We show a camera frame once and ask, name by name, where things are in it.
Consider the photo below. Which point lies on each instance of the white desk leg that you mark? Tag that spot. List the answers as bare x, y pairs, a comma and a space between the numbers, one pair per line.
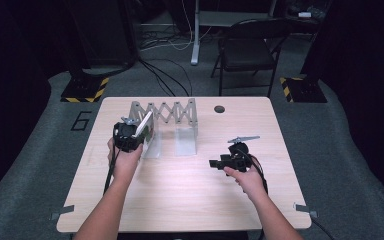
196, 40

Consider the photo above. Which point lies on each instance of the grey expandable book rack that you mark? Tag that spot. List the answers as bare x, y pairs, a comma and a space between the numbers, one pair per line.
176, 123

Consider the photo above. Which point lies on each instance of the dark round table grommet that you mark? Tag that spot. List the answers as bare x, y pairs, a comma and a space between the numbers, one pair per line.
219, 109

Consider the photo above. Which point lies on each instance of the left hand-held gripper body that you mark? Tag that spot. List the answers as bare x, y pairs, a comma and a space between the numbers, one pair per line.
125, 136

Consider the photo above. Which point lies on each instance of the person's right hand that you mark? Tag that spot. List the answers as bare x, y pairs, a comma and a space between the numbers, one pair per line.
250, 183

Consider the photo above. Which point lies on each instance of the person's left hand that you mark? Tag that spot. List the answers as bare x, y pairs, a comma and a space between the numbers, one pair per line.
125, 163

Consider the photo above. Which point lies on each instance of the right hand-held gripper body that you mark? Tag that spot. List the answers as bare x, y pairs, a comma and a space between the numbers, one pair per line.
238, 156

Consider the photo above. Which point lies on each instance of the black stand base hazard stripes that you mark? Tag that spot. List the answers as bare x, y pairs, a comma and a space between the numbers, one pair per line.
83, 90
305, 90

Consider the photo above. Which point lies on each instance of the grey table edge clamp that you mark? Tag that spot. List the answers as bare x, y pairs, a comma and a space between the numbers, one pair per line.
61, 212
305, 210

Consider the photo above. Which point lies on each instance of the small white device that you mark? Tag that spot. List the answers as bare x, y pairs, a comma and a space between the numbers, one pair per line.
304, 14

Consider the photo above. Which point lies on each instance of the black folding chair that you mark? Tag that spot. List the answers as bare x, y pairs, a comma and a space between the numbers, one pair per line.
246, 50

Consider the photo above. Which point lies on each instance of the white caterpillar picture book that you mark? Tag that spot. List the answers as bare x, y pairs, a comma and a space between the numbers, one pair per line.
145, 125

